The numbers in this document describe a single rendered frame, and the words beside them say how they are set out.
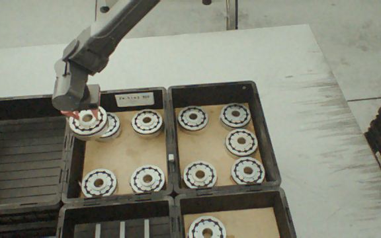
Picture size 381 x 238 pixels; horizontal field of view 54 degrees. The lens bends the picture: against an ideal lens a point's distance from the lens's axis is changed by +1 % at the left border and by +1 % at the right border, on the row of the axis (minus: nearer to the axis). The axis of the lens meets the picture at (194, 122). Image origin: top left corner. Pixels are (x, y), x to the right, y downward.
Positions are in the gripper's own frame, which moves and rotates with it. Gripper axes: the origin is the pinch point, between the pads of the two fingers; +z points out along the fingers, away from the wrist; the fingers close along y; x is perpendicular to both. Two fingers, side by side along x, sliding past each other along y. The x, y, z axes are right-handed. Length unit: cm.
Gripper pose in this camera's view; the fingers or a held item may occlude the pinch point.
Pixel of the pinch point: (86, 116)
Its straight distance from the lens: 106.1
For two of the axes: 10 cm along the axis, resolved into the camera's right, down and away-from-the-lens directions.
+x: -0.8, -8.0, 6.0
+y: 10.0, -0.7, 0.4
